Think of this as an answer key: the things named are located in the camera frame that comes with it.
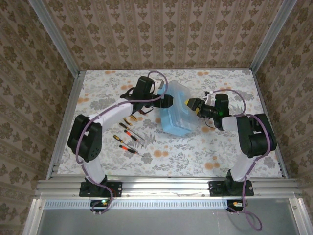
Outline blue plastic tool box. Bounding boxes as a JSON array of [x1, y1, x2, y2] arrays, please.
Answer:
[[158, 80, 200, 137]]

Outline yellow handled pliers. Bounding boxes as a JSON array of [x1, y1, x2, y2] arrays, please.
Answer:
[[123, 114, 139, 127]]

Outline long black yellow screwdriver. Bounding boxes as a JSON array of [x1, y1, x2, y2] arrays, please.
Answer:
[[119, 122, 146, 141]]

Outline red black screwdriver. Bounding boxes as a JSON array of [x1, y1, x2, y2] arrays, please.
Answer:
[[124, 129, 145, 148], [118, 144, 142, 157]]

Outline floral table cloth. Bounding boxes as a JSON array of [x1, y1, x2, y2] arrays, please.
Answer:
[[58, 69, 283, 178]]

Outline black right controller board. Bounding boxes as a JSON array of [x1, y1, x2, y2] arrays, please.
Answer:
[[226, 199, 245, 212]]

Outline black controller board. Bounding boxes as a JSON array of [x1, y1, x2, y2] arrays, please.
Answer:
[[226, 199, 245, 212], [90, 199, 110, 212]]

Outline black left controller board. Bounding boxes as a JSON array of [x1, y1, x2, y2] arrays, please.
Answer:
[[90, 199, 110, 212]]

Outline grey metal panel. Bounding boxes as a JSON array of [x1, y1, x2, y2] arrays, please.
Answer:
[[23, 198, 313, 235]]

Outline aluminium right side rail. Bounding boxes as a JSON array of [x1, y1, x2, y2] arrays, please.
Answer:
[[251, 70, 289, 179]]

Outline aluminium left side rail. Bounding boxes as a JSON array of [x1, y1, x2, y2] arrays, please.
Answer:
[[46, 70, 86, 181]]

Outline aluminium front frame rail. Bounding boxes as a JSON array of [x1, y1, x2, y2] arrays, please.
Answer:
[[34, 178, 303, 199]]

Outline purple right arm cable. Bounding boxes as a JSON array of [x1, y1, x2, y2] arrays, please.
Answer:
[[209, 89, 272, 232]]

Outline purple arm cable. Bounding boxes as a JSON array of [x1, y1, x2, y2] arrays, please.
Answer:
[[75, 70, 168, 216], [209, 89, 272, 232]]

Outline aluminium right frame post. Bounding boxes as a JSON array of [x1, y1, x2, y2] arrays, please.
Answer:
[[250, 0, 298, 71]]

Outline aluminium frame post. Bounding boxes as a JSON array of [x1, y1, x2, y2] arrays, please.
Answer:
[[250, 0, 298, 71], [28, 0, 80, 76]]

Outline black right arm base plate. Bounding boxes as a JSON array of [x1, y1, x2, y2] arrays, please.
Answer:
[[208, 180, 254, 197]]

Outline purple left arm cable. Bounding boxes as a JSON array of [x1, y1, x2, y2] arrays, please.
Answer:
[[75, 70, 168, 216]]

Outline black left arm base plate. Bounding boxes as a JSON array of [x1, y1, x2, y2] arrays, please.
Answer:
[[79, 181, 123, 197]]

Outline slotted grey cable duct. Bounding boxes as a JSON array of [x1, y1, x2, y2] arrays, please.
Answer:
[[44, 199, 229, 210]]

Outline aluminium left frame post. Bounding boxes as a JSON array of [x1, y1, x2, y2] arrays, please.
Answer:
[[28, 0, 80, 76]]

